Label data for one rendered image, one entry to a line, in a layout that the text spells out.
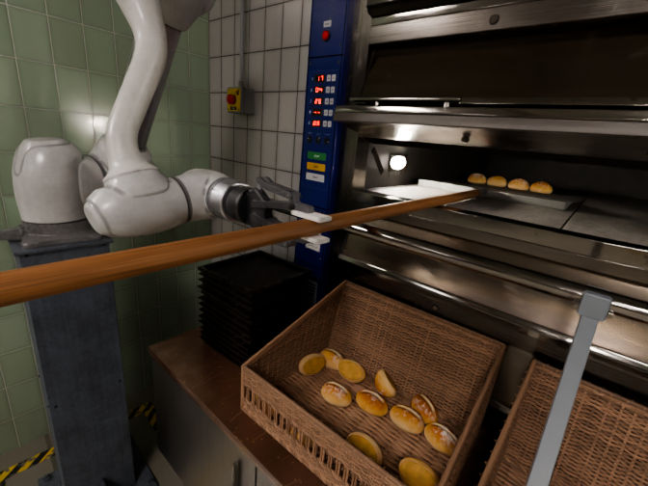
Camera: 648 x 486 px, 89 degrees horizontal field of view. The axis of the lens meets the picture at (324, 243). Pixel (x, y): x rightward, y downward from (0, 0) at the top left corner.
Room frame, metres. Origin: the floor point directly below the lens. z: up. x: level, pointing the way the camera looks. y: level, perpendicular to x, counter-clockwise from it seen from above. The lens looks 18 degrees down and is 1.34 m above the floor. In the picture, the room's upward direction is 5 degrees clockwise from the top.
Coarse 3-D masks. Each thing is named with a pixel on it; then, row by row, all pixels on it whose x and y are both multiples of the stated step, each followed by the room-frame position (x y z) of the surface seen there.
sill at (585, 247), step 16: (352, 192) 1.16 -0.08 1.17; (368, 192) 1.14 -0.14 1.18; (432, 208) 0.97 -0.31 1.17; (448, 208) 0.96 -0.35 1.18; (464, 224) 0.91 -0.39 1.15; (480, 224) 0.89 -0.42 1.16; (496, 224) 0.86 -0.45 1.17; (512, 224) 0.84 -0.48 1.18; (528, 224) 0.84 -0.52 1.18; (528, 240) 0.81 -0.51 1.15; (544, 240) 0.79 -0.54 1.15; (560, 240) 0.77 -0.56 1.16; (576, 240) 0.75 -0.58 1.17; (592, 240) 0.73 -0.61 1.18; (608, 240) 0.74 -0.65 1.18; (592, 256) 0.73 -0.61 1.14; (608, 256) 0.71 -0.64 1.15; (624, 256) 0.70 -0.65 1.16; (640, 256) 0.68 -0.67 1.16
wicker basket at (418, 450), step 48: (336, 288) 1.07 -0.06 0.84; (336, 336) 1.06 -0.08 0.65; (384, 336) 0.97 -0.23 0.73; (432, 336) 0.89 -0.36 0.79; (480, 336) 0.82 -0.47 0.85; (288, 384) 0.87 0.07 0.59; (432, 384) 0.84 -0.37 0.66; (480, 384) 0.78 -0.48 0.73; (288, 432) 0.64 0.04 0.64; (336, 432) 0.70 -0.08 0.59; (384, 432) 0.72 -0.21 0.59; (336, 480) 0.55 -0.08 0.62; (384, 480) 0.48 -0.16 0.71
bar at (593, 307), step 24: (384, 240) 0.65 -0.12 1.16; (408, 240) 0.62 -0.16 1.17; (456, 264) 0.55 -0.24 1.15; (480, 264) 0.53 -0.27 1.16; (504, 264) 0.51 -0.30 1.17; (552, 288) 0.46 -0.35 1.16; (576, 288) 0.45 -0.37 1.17; (600, 288) 0.44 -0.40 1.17; (600, 312) 0.42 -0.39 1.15; (624, 312) 0.41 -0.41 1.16; (576, 336) 0.41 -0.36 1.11; (576, 360) 0.39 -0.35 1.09; (576, 384) 0.36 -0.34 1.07; (552, 408) 0.35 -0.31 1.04; (552, 432) 0.33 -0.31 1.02; (552, 456) 0.31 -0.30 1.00; (528, 480) 0.30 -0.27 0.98
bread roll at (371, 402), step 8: (360, 392) 0.81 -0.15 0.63; (368, 392) 0.80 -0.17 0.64; (376, 392) 0.80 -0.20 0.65; (360, 400) 0.79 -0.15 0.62; (368, 400) 0.78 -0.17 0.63; (376, 400) 0.78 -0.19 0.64; (384, 400) 0.78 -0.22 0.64; (368, 408) 0.77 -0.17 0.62; (376, 408) 0.76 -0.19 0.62; (384, 408) 0.77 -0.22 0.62; (376, 416) 0.76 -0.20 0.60
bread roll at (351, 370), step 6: (342, 360) 0.94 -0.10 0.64; (348, 360) 0.93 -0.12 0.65; (342, 366) 0.92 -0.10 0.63; (348, 366) 0.91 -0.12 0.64; (354, 366) 0.91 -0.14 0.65; (360, 366) 0.90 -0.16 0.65; (342, 372) 0.91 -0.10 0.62; (348, 372) 0.90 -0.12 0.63; (354, 372) 0.89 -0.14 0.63; (360, 372) 0.89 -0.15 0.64; (348, 378) 0.89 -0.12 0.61; (354, 378) 0.88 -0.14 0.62; (360, 378) 0.88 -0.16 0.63
